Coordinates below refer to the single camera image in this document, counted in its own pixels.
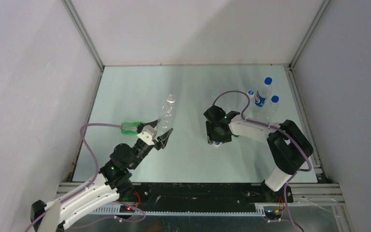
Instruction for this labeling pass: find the clear plastic bottle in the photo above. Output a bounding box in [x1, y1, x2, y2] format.
[157, 94, 176, 136]

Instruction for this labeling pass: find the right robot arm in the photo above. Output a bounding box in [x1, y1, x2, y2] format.
[203, 105, 314, 202]

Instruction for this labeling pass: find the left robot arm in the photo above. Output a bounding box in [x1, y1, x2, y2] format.
[26, 120, 173, 232]

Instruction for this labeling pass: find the green plastic bottle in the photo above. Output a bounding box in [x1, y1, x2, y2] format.
[121, 121, 143, 135]

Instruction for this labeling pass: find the clear bottle white-blue cap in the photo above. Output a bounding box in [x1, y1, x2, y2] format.
[246, 89, 256, 110]

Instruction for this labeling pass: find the pepsi bottle blue cap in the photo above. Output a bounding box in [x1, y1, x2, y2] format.
[254, 77, 273, 108]

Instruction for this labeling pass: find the clear bottle blue cap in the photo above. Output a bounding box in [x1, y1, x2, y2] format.
[257, 95, 280, 122]

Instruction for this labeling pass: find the left circuit board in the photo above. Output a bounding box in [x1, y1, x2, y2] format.
[119, 205, 136, 213]

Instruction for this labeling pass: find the circuit board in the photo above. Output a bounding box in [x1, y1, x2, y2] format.
[265, 210, 282, 220]
[119, 205, 136, 213]

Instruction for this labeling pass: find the right circuit board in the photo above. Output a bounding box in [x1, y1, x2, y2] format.
[265, 210, 282, 220]

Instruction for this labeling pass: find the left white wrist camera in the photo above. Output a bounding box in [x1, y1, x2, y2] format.
[137, 125, 157, 145]

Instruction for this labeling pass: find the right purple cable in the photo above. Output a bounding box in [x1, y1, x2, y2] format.
[212, 90, 313, 232]

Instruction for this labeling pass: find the purple cable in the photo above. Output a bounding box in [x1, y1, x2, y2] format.
[212, 90, 313, 232]
[24, 123, 148, 232]

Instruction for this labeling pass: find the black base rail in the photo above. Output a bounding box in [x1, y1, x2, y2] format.
[119, 183, 293, 213]

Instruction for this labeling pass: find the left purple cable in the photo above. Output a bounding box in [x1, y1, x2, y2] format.
[24, 123, 148, 232]

